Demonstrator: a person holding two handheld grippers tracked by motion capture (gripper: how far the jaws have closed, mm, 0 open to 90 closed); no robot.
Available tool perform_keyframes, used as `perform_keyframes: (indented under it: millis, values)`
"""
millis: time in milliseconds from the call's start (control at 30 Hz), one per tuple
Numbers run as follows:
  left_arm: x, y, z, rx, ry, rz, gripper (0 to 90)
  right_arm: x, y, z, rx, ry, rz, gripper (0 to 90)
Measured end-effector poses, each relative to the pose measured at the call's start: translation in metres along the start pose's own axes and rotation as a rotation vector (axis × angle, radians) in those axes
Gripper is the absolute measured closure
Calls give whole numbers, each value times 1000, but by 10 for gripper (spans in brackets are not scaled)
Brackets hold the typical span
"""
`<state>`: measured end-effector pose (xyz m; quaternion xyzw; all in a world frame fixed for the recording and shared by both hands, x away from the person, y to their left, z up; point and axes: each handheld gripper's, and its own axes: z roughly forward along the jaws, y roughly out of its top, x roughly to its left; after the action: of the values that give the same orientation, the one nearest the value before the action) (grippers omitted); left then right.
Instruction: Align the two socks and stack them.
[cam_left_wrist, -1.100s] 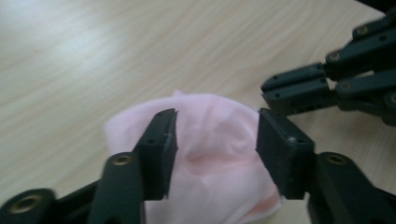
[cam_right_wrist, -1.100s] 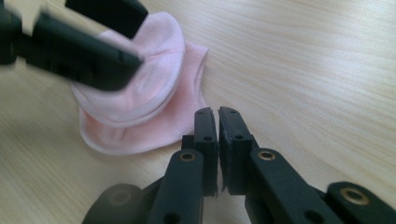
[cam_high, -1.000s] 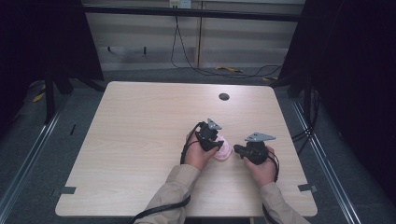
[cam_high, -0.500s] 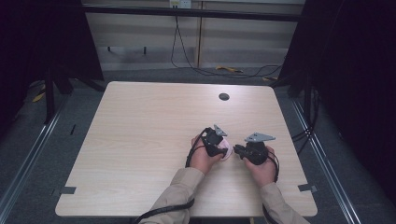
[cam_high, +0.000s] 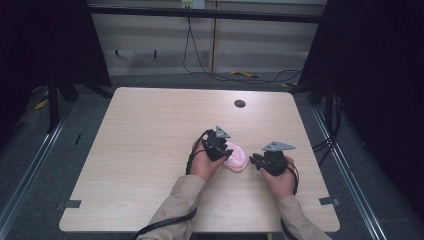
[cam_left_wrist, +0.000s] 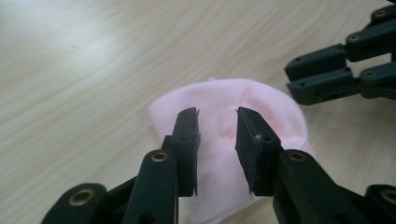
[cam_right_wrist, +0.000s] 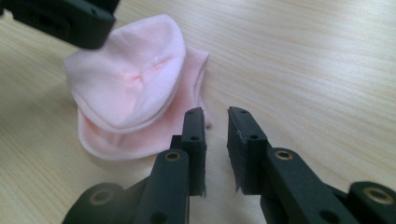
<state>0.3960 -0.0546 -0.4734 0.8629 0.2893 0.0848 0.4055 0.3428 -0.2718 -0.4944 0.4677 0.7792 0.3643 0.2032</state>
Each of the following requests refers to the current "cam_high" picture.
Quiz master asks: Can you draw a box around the black horizontal bar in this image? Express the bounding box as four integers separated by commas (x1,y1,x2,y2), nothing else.
89,5,323,24

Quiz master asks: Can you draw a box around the black cable bundle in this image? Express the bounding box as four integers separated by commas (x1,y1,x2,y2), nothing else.
311,94,344,166

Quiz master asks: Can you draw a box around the left hand-held gripper cable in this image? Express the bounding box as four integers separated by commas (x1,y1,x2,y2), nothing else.
132,129,214,240

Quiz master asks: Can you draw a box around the black metal stand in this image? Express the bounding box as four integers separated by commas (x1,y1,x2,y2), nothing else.
46,71,80,134

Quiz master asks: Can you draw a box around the person's right hand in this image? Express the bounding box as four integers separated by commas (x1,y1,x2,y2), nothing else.
260,156,298,201

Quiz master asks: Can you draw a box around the aluminium floor rail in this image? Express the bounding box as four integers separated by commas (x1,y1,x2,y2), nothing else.
311,106,389,240
0,118,68,231

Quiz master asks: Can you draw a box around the person's left hand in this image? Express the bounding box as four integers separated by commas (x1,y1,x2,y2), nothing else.
190,139,228,183

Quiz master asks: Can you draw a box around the black floor cable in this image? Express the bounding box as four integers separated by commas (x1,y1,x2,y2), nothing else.
182,16,304,85

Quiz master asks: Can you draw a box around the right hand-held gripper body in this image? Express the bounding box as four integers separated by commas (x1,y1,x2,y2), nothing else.
259,141,296,177

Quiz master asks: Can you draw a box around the black curtain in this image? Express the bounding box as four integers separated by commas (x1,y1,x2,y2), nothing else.
0,0,112,144
297,0,424,218

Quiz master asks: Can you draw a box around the hand-held gripper cable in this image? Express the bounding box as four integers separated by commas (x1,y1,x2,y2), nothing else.
132,129,214,240
280,162,300,240

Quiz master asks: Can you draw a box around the right hand-held gripper cable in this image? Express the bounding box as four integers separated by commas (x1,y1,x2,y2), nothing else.
280,162,300,240

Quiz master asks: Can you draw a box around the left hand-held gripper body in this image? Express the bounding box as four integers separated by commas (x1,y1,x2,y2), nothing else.
202,125,232,163

